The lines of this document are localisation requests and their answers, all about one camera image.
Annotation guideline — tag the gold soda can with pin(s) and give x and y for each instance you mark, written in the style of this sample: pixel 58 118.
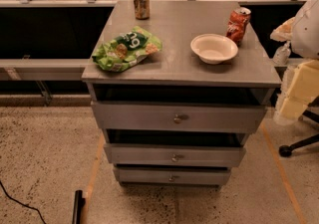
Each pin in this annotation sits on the gold soda can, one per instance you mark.
pixel 142 9

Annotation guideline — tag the orange soda can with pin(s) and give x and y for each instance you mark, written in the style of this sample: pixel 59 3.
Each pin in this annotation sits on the orange soda can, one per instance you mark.
pixel 238 20

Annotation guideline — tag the middle grey drawer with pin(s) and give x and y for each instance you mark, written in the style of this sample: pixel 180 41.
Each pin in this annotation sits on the middle grey drawer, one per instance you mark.
pixel 170 155

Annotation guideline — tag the bottom grey drawer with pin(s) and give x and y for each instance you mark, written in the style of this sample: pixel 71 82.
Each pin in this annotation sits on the bottom grey drawer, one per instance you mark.
pixel 172 176

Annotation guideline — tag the green rice chip bag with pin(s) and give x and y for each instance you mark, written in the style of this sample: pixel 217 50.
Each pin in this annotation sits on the green rice chip bag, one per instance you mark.
pixel 126 50

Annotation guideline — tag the grey drawer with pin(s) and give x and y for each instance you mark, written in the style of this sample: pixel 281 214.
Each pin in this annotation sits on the grey drawer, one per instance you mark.
pixel 170 155
pixel 174 117
pixel 172 176

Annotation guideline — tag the black floor bar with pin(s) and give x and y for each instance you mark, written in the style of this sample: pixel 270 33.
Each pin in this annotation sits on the black floor bar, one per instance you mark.
pixel 79 202

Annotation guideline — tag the top grey drawer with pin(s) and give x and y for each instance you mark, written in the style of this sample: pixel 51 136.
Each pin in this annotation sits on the top grey drawer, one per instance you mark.
pixel 174 117

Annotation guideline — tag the black chair base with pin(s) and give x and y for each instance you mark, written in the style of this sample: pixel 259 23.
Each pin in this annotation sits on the black chair base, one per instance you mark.
pixel 286 150

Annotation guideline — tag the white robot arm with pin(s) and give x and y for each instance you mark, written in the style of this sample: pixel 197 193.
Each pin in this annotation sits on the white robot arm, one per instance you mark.
pixel 305 31

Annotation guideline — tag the grey drawer cabinet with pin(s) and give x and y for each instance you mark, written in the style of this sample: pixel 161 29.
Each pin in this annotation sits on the grey drawer cabinet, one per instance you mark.
pixel 176 75

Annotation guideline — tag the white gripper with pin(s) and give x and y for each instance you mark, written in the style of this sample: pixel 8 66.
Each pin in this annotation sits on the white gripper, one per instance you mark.
pixel 308 32

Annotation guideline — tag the white paper bowl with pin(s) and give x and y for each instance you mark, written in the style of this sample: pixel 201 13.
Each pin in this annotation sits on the white paper bowl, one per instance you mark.
pixel 214 49

